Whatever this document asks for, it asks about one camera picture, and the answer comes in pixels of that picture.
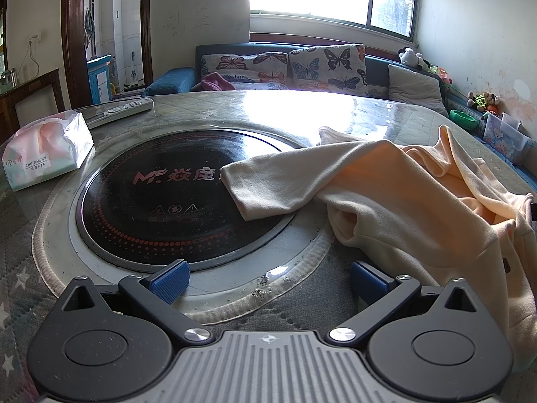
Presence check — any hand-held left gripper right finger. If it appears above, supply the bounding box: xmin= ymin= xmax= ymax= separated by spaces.
xmin=328 ymin=261 xmax=500 ymax=346

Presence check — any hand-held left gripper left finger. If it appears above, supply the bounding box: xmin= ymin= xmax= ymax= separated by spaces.
xmin=51 ymin=260 xmax=213 ymax=346

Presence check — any cream long-sleeved garment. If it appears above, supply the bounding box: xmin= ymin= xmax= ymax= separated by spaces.
xmin=220 ymin=124 xmax=537 ymax=373

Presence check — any grey quilted star table cover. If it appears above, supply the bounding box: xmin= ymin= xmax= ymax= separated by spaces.
xmin=0 ymin=88 xmax=537 ymax=387

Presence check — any round black induction cooktop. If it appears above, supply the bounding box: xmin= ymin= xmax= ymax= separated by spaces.
xmin=76 ymin=129 xmax=325 ymax=268

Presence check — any white remote control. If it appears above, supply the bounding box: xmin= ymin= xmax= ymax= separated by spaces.
xmin=85 ymin=97 xmax=154 ymax=130

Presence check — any white soft tissue pack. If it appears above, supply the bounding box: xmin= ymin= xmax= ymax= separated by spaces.
xmin=1 ymin=110 xmax=95 ymax=192

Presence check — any green plastic bowl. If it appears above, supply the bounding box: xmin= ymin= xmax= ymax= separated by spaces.
xmin=450 ymin=109 xmax=479 ymax=130

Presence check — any plain grey cushion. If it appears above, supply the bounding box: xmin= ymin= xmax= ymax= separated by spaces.
xmin=388 ymin=64 xmax=449 ymax=118

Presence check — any clear plastic storage box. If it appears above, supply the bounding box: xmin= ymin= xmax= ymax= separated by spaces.
xmin=482 ymin=113 xmax=530 ymax=165

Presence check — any purple pink cloth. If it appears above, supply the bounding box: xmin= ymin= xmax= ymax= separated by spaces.
xmin=200 ymin=72 xmax=238 ymax=92

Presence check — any brown bear plush toy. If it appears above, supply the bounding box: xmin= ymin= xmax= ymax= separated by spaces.
xmin=467 ymin=91 xmax=502 ymax=115

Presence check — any blue corner sofa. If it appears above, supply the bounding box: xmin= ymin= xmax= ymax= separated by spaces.
xmin=143 ymin=43 xmax=537 ymax=177

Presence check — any blue white small cabinet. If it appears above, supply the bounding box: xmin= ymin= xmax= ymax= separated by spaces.
xmin=87 ymin=54 xmax=113 ymax=104

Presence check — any large butterfly print cushion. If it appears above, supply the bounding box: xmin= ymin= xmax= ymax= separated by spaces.
xmin=288 ymin=44 xmax=369 ymax=94

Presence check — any pink green plush toy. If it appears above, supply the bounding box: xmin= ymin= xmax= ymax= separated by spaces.
xmin=424 ymin=61 xmax=453 ymax=85

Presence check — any panda plush toy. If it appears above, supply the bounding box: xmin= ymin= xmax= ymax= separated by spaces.
xmin=398 ymin=46 xmax=425 ymax=69

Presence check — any dark wooden sideboard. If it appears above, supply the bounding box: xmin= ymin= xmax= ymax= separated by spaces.
xmin=0 ymin=68 xmax=66 ymax=134

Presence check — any dark wooden door frame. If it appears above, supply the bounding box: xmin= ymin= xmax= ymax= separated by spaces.
xmin=61 ymin=0 xmax=153 ymax=108

